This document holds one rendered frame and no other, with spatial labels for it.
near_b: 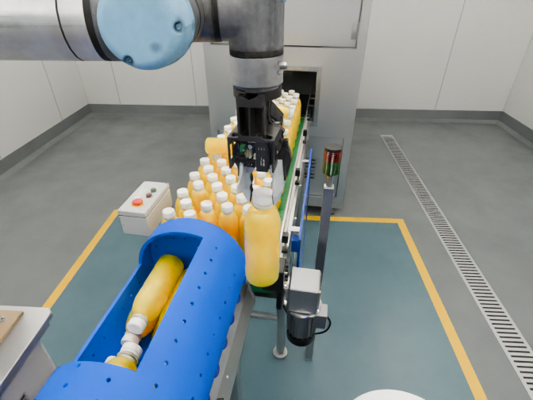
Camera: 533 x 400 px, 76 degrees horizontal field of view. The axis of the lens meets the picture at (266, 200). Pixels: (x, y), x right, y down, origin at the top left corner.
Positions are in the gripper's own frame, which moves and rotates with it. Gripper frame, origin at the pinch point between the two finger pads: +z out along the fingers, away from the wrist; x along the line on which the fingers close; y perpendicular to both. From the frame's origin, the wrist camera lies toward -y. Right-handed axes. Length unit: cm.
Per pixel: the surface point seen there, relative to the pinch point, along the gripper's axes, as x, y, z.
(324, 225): 11, -59, 49
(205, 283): -12.4, 3.5, 22.2
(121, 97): -308, -394, 112
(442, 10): 119, -464, 2
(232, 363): -9, 1, 55
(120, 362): -20.6, 23.1, 23.3
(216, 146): -38, -73, 26
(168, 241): -29.9, -12.9, 27.0
